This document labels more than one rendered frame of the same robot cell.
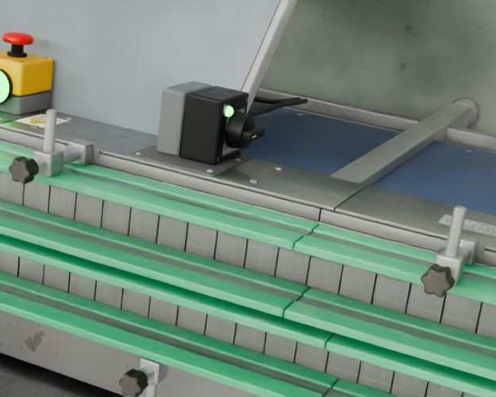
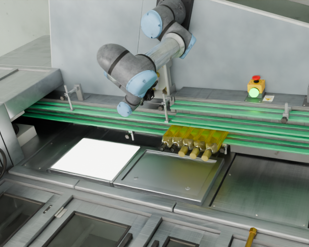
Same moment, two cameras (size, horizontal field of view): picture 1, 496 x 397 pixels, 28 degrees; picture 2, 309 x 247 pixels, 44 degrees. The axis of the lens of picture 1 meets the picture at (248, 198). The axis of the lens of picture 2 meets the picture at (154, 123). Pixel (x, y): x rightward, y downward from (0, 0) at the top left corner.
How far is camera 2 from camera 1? 0.92 m
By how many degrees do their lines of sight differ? 15
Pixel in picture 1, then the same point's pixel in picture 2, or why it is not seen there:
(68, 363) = (287, 157)
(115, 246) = (304, 130)
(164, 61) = (300, 75)
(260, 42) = not seen: outside the picture
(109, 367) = (300, 156)
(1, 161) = (271, 116)
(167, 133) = not seen: outside the picture
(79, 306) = (293, 144)
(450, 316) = not seen: outside the picture
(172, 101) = not seen: outside the picture
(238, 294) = not seen: outside the picture
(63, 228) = (287, 127)
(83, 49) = (273, 75)
